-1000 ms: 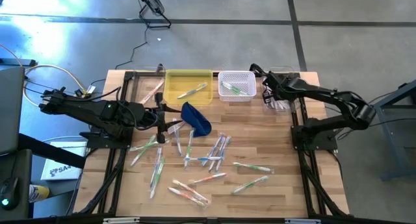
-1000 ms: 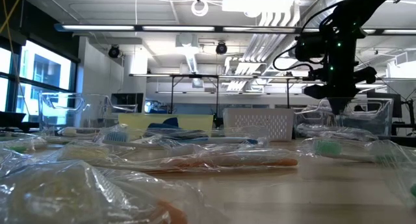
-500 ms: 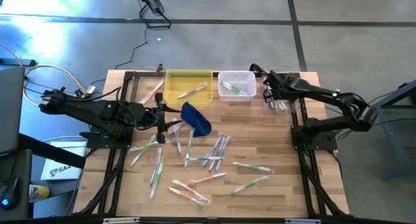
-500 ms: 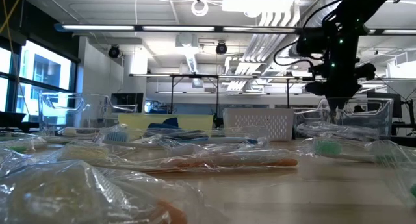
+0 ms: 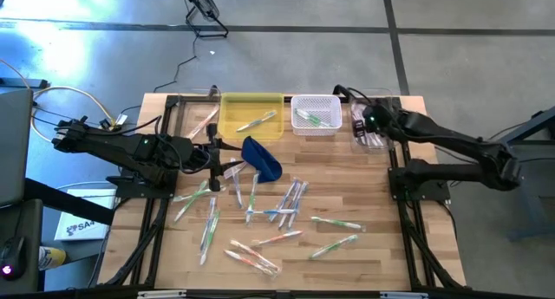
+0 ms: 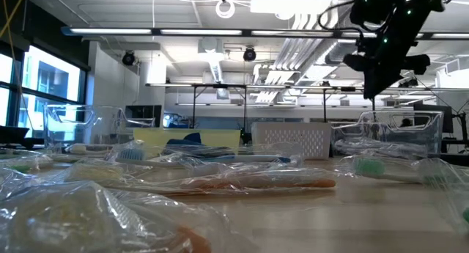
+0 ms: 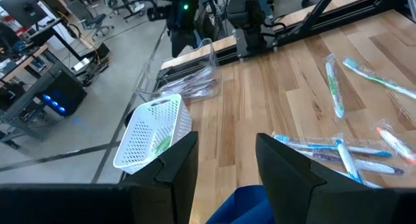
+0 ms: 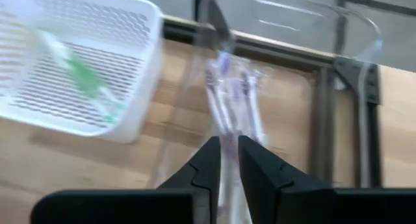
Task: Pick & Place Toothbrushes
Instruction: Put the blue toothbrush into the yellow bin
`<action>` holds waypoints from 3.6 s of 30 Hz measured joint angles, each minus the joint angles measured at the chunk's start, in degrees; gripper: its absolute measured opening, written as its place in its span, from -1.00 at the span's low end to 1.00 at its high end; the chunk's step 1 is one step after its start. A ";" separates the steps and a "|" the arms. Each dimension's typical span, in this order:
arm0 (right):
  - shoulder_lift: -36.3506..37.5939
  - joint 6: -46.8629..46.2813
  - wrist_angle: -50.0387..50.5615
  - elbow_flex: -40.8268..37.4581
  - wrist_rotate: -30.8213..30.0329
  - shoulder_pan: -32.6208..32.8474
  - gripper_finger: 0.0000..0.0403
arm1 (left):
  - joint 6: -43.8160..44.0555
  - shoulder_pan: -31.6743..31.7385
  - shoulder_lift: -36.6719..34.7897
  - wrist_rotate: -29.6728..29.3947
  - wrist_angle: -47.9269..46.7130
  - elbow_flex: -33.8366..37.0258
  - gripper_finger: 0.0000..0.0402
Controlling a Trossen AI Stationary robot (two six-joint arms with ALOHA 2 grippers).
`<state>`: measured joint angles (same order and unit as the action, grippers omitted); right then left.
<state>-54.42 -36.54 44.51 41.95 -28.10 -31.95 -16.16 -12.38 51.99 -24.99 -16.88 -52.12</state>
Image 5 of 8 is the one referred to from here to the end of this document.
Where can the white perforated plastic basket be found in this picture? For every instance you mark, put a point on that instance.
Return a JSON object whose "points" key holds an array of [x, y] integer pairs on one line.
{"points": [[316, 133]]}

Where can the black floor fan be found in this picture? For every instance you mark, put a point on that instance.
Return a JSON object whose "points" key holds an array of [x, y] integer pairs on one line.
{"points": [[204, 4]]}

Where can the white printed box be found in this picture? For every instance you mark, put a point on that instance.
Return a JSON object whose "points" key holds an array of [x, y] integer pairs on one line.
{"points": [[82, 227]]}

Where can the black computer mouse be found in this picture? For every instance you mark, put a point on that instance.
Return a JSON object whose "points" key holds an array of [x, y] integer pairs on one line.
{"points": [[12, 258]]}

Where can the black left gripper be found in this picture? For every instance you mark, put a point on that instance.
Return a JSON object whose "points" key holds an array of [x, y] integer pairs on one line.
{"points": [[212, 156]]}

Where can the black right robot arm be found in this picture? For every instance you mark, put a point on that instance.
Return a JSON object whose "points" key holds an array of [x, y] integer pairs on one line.
{"points": [[455, 138]]}

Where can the blue plastic scoop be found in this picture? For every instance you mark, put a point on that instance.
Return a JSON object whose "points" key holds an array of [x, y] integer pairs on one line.
{"points": [[262, 160]]}

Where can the orange toothbrush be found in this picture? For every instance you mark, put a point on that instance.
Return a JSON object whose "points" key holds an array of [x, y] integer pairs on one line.
{"points": [[277, 238], [201, 123], [253, 255], [249, 262]]}

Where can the power strip with plugs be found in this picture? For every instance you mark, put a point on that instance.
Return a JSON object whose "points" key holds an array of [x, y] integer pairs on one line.
{"points": [[113, 123]]}

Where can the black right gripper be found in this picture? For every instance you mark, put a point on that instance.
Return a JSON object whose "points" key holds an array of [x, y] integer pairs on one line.
{"points": [[379, 119]]}

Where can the grey clamp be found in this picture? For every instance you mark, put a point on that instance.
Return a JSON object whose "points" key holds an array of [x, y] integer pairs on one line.
{"points": [[212, 91]]}

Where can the black clamp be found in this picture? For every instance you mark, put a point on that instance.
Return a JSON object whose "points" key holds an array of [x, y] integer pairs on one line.
{"points": [[340, 90]]}

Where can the purple toothbrush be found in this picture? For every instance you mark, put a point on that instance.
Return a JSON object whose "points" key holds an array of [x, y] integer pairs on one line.
{"points": [[366, 141], [378, 141]]}

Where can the yellow and white can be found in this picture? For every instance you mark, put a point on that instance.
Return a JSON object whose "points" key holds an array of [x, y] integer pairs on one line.
{"points": [[52, 258]]}

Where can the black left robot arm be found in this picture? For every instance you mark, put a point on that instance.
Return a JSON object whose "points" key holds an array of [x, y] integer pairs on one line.
{"points": [[121, 145]]}

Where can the yellow plastic bin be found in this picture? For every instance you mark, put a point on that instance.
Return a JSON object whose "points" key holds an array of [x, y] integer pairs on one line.
{"points": [[230, 125]]}

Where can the clear plastic bin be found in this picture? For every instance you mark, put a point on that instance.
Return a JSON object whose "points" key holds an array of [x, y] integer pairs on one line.
{"points": [[191, 112], [360, 145]]}

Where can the black desk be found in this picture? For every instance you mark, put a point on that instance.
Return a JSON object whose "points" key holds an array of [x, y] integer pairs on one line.
{"points": [[65, 199]]}

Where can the dark metal table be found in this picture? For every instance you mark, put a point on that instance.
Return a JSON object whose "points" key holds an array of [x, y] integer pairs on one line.
{"points": [[531, 203]]}

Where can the grey laptop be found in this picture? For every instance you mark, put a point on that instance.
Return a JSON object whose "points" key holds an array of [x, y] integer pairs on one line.
{"points": [[15, 147]]}

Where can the silver frame bracket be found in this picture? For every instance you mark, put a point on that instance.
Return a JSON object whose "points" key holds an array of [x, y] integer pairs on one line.
{"points": [[403, 295], [160, 294]]}

